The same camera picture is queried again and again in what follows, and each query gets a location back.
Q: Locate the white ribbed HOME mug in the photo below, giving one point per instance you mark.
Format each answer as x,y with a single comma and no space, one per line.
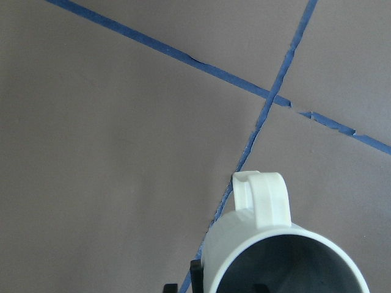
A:
257,248

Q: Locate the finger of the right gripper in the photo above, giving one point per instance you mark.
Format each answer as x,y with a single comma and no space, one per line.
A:
196,273
170,288

